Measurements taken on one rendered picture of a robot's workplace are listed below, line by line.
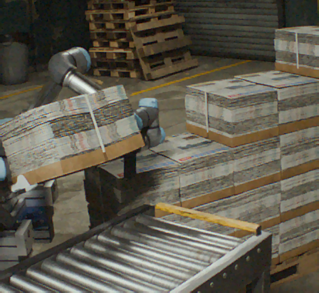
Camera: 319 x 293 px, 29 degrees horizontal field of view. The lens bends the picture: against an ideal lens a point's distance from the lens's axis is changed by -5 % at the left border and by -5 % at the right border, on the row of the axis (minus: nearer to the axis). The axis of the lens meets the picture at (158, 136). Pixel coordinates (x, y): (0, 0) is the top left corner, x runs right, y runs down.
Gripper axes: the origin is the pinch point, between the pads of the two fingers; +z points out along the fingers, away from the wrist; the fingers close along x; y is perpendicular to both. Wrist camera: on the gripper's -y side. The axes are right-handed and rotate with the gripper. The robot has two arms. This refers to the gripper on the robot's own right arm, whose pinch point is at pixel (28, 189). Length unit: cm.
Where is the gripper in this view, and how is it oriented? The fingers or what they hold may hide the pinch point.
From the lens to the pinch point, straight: 213.5
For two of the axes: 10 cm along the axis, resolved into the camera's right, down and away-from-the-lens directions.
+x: -6.9, 2.4, 6.9
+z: 6.4, -2.4, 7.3
